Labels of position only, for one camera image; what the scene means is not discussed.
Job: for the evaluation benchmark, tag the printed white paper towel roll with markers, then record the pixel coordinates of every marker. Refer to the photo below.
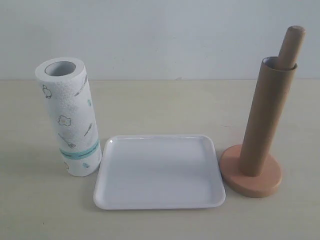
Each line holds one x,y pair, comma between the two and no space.
66,91

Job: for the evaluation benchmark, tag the brown cardboard tube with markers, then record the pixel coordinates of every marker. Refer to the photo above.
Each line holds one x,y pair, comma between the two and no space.
271,91

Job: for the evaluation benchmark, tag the wooden paper towel holder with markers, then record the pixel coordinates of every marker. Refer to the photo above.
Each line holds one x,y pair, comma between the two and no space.
268,182

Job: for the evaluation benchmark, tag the white rectangular plastic tray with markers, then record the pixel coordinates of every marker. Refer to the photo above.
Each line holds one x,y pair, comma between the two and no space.
151,172

